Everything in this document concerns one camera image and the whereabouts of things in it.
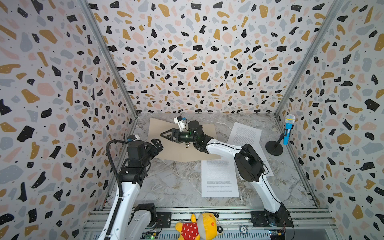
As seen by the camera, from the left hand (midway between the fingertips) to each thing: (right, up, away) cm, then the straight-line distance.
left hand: (154, 142), depth 76 cm
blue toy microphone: (+73, +12, +8) cm, 75 cm away
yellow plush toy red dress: (+26, -36, -11) cm, 46 cm away
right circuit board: (+60, -44, -4) cm, 74 cm away
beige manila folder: (+9, -7, +13) cm, 17 cm away
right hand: (+2, +4, +2) cm, 5 cm away
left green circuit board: (0, -43, -6) cm, 43 cm away
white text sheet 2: (+54, +2, +34) cm, 64 cm away
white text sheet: (+34, -22, +13) cm, 43 cm away
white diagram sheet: (+65, -19, +16) cm, 70 cm away
